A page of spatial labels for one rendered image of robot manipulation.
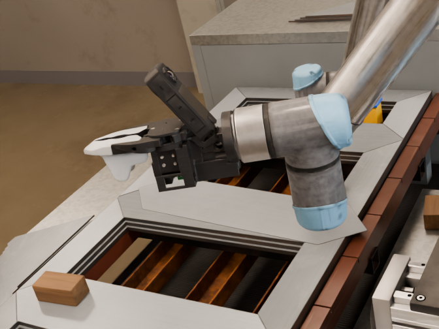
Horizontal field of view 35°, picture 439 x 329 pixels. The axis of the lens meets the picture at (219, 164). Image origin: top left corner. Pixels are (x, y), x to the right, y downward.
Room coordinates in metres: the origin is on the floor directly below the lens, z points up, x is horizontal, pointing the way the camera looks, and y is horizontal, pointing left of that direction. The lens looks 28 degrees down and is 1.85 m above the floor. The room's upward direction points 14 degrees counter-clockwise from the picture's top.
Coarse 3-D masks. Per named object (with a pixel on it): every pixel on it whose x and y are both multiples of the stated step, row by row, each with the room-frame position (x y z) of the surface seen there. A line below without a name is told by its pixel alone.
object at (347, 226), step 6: (348, 204) 1.50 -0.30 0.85; (348, 210) 1.48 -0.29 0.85; (348, 216) 1.45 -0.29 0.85; (354, 216) 1.45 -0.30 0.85; (348, 222) 1.43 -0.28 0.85; (354, 222) 1.42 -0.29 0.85; (336, 228) 1.41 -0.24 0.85; (342, 228) 1.41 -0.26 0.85; (348, 228) 1.40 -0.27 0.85; (354, 228) 1.39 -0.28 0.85; (330, 234) 1.39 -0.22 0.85; (336, 234) 1.39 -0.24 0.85; (342, 234) 1.38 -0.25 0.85; (348, 234) 1.38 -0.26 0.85; (324, 240) 1.38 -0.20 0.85; (330, 240) 1.37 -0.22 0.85
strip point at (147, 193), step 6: (174, 180) 1.86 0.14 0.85; (144, 186) 1.86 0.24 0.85; (150, 186) 1.85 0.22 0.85; (156, 186) 1.85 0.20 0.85; (168, 186) 1.83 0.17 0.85; (144, 192) 1.83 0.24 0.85; (150, 192) 1.82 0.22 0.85; (156, 192) 1.81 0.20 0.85; (144, 198) 1.79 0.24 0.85; (150, 198) 1.78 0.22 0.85; (144, 204) 1.75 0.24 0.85
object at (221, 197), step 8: (216, 192) 1.73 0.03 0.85; (224, 192) 1.72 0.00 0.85; (232, 192) 1.71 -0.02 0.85; (240, 192) 1.70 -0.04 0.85; (208, 200) 1.69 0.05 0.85; (216, 200) 1.68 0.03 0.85; (224, 200) 1.67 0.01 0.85; (200, 208) 1.66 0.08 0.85; (208, 208) 1.65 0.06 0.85; (216, 208) 1.64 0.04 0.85; (192, 216) 1.63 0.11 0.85; (200, 216) 1.62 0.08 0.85; (208, 216) 1.61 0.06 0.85
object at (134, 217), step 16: (384, 112) 2.04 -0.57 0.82; (400, 144) 1.75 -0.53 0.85; (352, 160) 1.76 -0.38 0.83; (384, 176) 1.62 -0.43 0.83; (128, 208) 1.76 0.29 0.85; (368, 208) 1.51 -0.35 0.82; (128, 224) 1.70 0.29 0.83; (144, 224) 1.67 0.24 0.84; (160, 224) 1.64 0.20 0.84; (176, 224) 1.61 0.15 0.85; (192, 224) 1.59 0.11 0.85; (208, 224) 1.57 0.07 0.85; (112, 240) 1.64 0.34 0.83; (208, 240) 1.54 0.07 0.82; (224, 240) 1.51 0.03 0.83; (240, 240) 1.49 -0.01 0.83; (256, 240) 1.46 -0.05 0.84; (272, 240) 1.44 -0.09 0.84; (288, 240) 1.41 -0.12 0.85; (96, 256) 1.58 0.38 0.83; (336, 256) 1.32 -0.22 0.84; (80, 272) 1.52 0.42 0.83; (320, 288) 1.23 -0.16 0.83
